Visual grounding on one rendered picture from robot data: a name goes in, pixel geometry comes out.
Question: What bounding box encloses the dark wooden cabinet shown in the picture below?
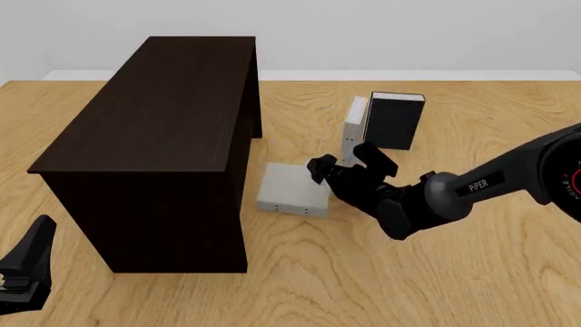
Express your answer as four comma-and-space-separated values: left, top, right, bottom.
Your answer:
25, 35, 264, 275

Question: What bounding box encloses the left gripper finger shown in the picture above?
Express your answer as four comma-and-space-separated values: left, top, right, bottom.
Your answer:
0, 213, 58, 278

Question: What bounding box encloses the white book, narrow spine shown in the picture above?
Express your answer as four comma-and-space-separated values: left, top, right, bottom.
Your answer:
340, 95, 369, 169

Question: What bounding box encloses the black book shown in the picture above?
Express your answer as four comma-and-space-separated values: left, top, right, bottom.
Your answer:
361, 90, 427, 152

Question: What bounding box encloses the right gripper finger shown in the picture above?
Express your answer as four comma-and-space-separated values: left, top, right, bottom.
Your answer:
306, 153, 340, 186
352, 140, 400, 179

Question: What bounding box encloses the white book, wide cover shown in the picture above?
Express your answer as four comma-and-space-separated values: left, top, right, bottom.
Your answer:
256, 161, 333, 218

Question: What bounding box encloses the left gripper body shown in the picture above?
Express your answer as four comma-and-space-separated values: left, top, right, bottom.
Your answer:
0, 267, 52, 315

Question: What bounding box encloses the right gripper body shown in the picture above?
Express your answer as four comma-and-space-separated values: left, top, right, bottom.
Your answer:
325, 163, 412, 218

